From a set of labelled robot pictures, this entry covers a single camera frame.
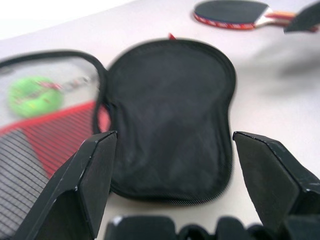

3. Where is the green round tag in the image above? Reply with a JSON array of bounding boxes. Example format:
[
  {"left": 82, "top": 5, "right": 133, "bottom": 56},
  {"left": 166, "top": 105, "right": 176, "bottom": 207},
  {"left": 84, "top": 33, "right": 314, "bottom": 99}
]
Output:
[{"left": 6, "top": 76, "right": 64, "bottom": 119}]

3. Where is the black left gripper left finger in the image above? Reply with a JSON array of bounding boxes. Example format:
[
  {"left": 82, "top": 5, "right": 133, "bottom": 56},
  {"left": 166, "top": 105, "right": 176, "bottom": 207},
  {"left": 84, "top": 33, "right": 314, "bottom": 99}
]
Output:
[{"left": 13, "top": 130, "right": 118, "bottom": 240}]

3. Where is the black red paddle case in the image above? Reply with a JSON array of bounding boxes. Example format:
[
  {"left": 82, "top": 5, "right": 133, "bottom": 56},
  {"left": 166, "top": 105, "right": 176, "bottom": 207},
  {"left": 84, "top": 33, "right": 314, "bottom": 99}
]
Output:
[{"left": 0, "top": 32, "right": 238, "bottom": 240}]

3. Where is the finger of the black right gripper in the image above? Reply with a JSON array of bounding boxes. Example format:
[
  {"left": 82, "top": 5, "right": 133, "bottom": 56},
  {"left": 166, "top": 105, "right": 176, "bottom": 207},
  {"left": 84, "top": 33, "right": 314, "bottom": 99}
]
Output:
[{"left": 283, "top": 0, "right": 320, "bottom": 34}]

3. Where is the table tennis paddle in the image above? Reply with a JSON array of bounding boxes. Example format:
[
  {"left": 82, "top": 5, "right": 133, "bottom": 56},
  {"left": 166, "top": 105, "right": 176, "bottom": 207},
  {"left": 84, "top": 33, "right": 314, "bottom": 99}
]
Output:
[{"left": 193, "top": 0, "right": 320, "bottom": 33}]

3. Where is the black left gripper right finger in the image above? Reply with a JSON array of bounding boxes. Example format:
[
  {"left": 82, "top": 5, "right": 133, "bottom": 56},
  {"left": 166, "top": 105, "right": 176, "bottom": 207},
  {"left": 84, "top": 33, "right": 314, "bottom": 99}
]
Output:
[{"left": 232, "top": 131, "right": 320, "bottom": 226}]

